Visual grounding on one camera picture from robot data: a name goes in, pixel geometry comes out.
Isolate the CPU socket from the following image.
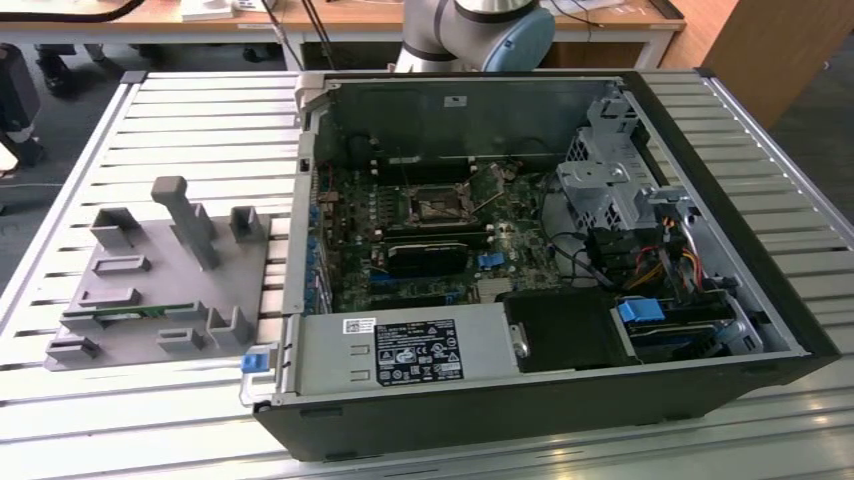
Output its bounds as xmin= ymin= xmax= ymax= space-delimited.
xmin=405 ymin=184 xmax=477 ymax=224

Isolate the grey plastic parts rack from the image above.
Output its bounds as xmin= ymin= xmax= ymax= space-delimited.
xmin=40 ymin=175 xmax=274 ymax=372

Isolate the green RAM stick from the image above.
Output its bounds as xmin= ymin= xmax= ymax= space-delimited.
xmin=92 ymin=304 xmax=170 ymax=321

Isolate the black installed RAM stick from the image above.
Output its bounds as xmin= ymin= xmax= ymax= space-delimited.
xmin=381 ymin=224 xmax=487 ymax=240

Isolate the grey power supply with label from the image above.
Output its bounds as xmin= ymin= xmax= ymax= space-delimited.
xmin=297 ymin=303 xmax=521 ymax=396

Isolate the metal socket cover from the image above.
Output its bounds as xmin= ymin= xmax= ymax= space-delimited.
xmin=466 ymin=162 xmax=507 ymax=200

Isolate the small silver heatsink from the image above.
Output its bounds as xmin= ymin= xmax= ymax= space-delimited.
xmin=477 ymin=278 xmax=514 ymax=304

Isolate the green motherboard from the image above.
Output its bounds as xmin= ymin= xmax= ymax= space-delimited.
xmin=307 ymin=159 xmax=569 ymax=314

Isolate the silver metal drive cage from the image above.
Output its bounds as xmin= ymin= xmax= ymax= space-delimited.
xmin=557 ymin=94 xmax=689 ymax=234

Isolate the black open PC case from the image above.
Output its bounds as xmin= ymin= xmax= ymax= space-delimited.
xmin=238 ymin=69 xmax=844 ymax=464

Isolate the blue disk carrier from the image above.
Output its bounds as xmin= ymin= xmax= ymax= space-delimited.
xmin=617 ymin=297 xmax=669 ymax=327

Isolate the brown wooden cabinet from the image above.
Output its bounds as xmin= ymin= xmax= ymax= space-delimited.
xmin=693 ymin=0 xmax=854 ymax=129

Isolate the thick black cable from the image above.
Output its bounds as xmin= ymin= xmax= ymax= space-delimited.
xmin=0 ymin=0 xmax=147 ymax=25

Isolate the wire locking lever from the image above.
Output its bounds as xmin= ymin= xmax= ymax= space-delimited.
xmin=470 ymin=188 xmax=507 ymax=217

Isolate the yellow red wire bundle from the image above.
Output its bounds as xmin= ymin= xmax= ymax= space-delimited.
xmin=633 ymin=239 xmax=704 ymax=296

